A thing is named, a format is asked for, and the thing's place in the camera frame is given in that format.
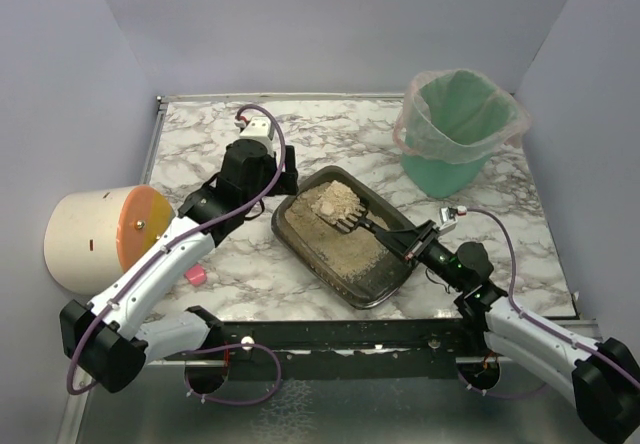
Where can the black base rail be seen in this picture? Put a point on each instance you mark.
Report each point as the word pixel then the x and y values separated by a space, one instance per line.
pixel 339 349

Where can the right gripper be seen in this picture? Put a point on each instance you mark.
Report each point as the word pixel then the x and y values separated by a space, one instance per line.
pixel 419 240

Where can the beige cat litter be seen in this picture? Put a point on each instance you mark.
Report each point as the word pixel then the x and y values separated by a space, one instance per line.
pixel 349 256

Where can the dark grey litter box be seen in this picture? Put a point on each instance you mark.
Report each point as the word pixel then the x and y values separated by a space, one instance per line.
pixel 375 285

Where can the clear plastic bin liner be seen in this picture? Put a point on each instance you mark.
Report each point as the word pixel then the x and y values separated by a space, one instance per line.
pixel 457 116

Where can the cream cylinder with orange lid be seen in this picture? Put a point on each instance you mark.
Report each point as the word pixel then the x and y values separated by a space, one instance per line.
pixel 93 237

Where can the small pink object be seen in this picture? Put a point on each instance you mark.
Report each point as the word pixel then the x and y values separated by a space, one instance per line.
pixel 196 276

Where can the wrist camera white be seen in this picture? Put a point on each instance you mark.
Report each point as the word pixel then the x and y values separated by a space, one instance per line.
pixel 449 217
pixel 259 129

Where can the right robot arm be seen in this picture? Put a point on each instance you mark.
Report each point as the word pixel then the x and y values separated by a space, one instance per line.
pixel 599 378

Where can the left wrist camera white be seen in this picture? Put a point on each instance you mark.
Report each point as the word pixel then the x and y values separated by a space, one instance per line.
pixel 259 129

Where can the green trash bin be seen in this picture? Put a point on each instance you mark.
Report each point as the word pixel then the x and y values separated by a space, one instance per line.
pixel 439 179

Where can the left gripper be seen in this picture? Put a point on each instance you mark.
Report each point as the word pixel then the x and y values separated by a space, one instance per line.
pixel 288 177

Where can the black litter scoop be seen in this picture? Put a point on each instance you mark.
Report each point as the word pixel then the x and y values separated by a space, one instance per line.
pixel 349 219

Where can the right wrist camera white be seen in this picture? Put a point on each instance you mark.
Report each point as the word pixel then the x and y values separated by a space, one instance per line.
pixel 449 217

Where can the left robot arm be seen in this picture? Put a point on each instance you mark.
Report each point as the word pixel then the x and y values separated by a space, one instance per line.
pixel 110 337

